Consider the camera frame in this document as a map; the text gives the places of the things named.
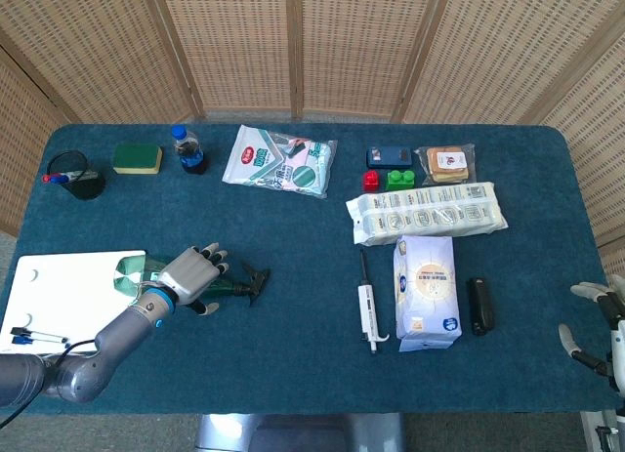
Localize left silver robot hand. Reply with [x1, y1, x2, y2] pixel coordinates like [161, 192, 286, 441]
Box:
[154, 243, 230, 316]

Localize cola bottle with blue cap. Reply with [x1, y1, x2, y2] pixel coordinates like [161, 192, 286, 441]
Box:
[171, 125, 206, 176]

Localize green and yellow sponge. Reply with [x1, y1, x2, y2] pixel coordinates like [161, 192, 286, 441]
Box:
[112, 144, 164, 176]

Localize cleaning cloth package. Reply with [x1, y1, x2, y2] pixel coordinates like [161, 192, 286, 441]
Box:
[222, 124, 339, 199]

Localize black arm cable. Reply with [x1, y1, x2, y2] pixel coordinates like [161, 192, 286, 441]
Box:
[0, 339, 99, 431]

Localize long cream package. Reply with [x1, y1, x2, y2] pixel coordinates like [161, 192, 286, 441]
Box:
[346, 181, 509, 246]

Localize black stapler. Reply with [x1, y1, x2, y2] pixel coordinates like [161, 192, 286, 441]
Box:
[468, 276, 496, 337]

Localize woven folding screen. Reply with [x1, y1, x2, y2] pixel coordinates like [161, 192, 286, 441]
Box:
[0, 0, 625, 277]

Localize green toy block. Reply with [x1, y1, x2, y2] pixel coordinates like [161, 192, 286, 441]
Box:
[386, 169, 416, 191]

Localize lavender tissue pack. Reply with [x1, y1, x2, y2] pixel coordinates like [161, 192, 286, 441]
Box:
[393, 235, 463, 352]

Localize red and blue pen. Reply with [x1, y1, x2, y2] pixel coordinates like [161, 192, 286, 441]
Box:
[41, 171, 99, 185]

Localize white board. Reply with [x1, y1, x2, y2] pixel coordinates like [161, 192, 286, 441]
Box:
[0, 249, 147, 358]

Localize green transparent spray bottle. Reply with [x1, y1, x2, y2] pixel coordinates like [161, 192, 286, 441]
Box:
[112, 256, 271, 308]

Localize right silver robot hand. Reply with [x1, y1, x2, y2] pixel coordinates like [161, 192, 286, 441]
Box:
[558, 275, 625, 390]

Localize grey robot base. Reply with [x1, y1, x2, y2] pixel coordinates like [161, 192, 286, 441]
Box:
[194, 412, 406, 452]

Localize blue capped marker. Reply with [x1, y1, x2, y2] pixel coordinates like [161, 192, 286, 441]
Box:
[12, 335, 72, 349]

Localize black mesh pen holder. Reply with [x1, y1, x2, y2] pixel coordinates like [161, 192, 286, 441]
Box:
[47, 149, 106, 201]

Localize blue tablecloth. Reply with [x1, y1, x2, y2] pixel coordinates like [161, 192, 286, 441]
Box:
[0, 123, 616, 416]

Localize dark blue box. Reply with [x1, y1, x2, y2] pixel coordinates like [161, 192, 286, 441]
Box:
[366, 145, 414, 169]

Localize white pipette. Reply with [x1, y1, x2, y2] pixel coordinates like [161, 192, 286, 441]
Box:
[359, 249, 391, 357]

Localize packaged brown biscuits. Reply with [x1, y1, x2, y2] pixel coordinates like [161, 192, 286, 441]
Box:
[413, 143, 478, 186]

